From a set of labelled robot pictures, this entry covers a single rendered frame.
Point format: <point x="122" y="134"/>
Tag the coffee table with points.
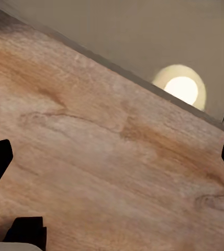
<point x="173" y="48"/>

